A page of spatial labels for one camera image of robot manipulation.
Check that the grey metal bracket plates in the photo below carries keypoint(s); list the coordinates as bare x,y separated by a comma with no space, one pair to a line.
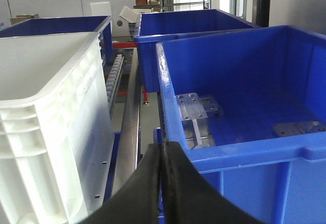
195,111

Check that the white roller track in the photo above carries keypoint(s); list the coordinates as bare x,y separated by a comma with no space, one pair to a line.
113,79

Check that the white plastic Totelife bin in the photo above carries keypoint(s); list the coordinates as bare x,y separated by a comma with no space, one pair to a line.
56,133

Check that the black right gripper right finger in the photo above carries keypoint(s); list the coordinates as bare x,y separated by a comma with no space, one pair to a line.
188,198

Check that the blue bin behind white bin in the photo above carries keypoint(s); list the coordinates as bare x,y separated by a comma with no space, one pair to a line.
45,26

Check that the blue bin with metal plates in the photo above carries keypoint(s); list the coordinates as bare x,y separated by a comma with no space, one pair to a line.
260,77

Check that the cardboard boxes in background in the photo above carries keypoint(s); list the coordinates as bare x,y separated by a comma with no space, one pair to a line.
146,2

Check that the blue bin behind right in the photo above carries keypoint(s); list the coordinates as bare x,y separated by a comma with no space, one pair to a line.
151,28

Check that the steel shelf divider rail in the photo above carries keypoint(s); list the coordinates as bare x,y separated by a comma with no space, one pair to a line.
128,149

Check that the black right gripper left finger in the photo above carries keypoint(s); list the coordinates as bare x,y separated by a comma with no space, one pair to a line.
137,200

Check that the grey metal hinge plate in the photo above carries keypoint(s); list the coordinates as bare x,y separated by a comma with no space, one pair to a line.
297,128

